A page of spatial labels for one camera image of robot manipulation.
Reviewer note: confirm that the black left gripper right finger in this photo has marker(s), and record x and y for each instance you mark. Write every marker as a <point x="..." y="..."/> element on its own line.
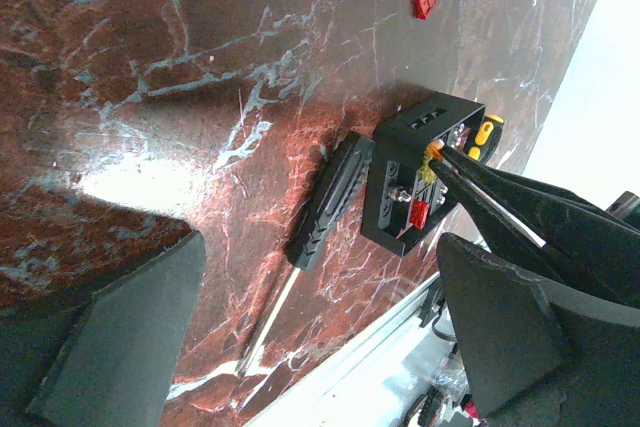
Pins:
<point x="537" y="352"/>

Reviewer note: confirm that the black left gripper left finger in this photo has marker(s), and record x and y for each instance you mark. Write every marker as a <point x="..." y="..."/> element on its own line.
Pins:
<point x="106" y="356"/>

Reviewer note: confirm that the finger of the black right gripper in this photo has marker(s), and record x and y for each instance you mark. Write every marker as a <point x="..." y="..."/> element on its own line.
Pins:
<point x="582" y="231"/>
<point x="510" y="239"/>

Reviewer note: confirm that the orange blade fuse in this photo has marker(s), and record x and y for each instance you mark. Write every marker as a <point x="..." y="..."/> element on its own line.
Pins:
<point x="434" y="149"/>

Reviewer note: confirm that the black fuse box base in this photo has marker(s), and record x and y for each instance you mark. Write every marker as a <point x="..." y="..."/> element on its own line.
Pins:
<point x="404" y="200"/>

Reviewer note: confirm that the red fuse in box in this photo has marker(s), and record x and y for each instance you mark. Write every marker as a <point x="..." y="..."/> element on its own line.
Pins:
<point x="419" y="213"/>

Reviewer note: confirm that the yellow fuse in box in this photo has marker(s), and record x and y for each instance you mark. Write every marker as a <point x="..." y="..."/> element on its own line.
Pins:
<point x="426" y="173"/>

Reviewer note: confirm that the yellow black handle screwdriver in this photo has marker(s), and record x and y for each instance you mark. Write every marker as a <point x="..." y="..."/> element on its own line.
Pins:
<point x="483" y="141"/>

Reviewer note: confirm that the aluminium front rail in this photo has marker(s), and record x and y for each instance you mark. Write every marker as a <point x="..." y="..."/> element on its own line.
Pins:
<point x="373" y="379"/>

